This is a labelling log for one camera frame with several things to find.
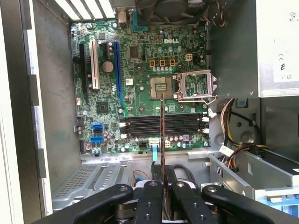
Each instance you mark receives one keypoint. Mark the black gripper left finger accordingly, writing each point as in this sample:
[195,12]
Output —
[149,205]

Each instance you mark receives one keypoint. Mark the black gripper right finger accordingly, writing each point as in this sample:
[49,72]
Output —
[189,205]

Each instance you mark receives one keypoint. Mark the RAM stick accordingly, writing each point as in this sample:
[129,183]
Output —
[163,130]

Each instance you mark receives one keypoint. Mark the black RAM slot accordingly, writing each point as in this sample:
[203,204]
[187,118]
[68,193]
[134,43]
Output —
[140,133]
[140,121]
[140,127]
[140,116]

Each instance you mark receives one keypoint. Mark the grey perforated disk bay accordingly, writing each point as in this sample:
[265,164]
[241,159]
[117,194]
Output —
[77,177]

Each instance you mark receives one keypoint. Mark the blue data port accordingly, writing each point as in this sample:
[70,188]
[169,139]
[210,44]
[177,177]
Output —
[97,128]
[96,139]

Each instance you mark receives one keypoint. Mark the thin metal locking lever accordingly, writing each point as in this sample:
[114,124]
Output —
[194,101]

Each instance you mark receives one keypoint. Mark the green motherboard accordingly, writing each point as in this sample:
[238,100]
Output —
[130,100]

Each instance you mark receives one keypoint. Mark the CPU socket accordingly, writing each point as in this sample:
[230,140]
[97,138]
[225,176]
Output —
[161,86]

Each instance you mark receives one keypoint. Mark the blue expansion slot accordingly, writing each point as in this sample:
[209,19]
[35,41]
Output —
[117,70]

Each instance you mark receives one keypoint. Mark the silver coin battery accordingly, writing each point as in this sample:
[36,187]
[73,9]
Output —
[108,67]

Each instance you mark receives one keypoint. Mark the black and grey PC case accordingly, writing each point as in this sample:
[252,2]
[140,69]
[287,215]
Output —
[53,93]

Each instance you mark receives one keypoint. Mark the white expansion slot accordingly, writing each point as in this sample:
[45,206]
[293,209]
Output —
[94,67]

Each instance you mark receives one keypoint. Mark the long black expansion slot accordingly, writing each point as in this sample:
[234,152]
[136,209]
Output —
[82,70]

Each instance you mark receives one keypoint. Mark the grey power supply unit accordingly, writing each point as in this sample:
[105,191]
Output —
[233,58]

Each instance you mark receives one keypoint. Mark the short black expansion slot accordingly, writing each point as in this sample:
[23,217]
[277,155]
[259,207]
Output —
[106,50]

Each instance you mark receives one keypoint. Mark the teal port connector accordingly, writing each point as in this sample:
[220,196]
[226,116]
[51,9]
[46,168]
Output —
[135,21]

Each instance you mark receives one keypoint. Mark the black case fan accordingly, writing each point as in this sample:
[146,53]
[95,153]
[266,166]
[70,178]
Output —
[172,9]

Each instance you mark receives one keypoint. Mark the metal socket cover frame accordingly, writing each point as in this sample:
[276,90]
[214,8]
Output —
[195,74]

